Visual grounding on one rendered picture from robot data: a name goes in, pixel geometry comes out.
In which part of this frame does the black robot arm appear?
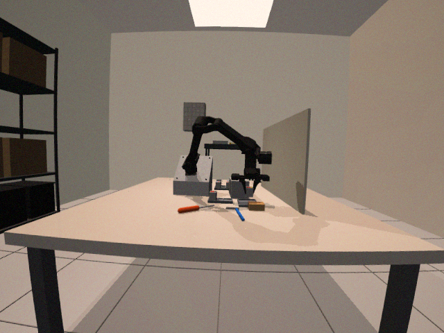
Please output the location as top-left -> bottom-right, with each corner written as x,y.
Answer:
182,116 -> 272,179

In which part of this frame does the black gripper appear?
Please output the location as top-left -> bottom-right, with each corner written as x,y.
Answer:
231,163 -> 270,194

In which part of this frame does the olive-grey flat panel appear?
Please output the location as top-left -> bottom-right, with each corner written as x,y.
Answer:
261,108 -> 311,214

